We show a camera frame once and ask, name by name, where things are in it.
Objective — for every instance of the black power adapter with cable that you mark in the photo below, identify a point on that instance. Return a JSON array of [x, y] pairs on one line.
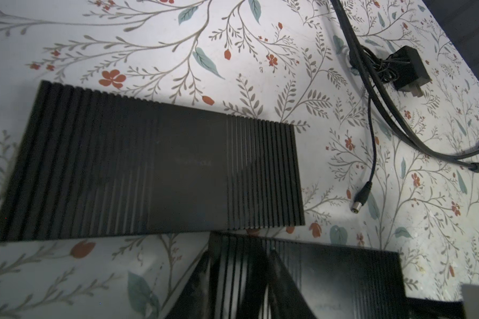
[[468, 307]]

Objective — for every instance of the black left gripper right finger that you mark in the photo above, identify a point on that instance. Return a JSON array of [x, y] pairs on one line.
[[285, 298]]

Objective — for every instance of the black ribbed network switch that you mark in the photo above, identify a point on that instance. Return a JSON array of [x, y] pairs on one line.
[[95, 164]]

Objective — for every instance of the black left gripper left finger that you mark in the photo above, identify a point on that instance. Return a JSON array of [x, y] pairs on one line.
[[195, 299]]

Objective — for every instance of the black network switch blue ports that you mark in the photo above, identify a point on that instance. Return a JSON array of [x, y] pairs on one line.
[[335, 281]]

